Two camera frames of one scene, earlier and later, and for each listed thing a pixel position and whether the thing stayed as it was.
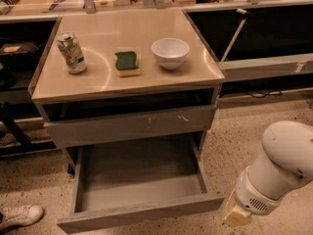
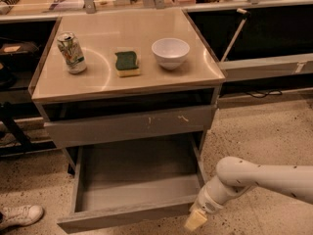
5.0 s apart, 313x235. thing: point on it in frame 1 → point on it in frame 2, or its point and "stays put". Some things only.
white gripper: x=251 y=195 → x=207 y=203
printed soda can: x=71 y=53 stays put
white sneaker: x=20 y=215 stays put
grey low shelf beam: x=285 y=65 stays put
